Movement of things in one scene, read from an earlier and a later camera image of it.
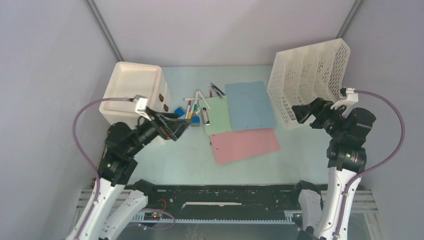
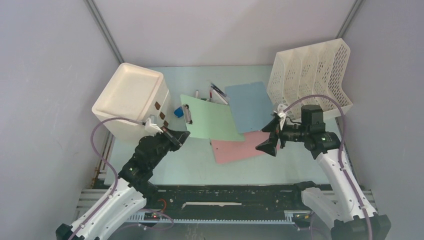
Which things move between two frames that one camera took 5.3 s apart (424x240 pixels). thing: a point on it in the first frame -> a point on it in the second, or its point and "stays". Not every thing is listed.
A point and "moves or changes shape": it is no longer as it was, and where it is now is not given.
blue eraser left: x=180 y=112 stays
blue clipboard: x=249 y=106 stays
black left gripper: x=168 y=125 -> x=177 y=138
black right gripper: x=302 y=112 -> x=269 y=145
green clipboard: x=218 y=115 moves or changes shape
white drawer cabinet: x=128 y=80 stays
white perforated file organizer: x=301 y=76 stays
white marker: x=204 y=99 -> x=221 y=97
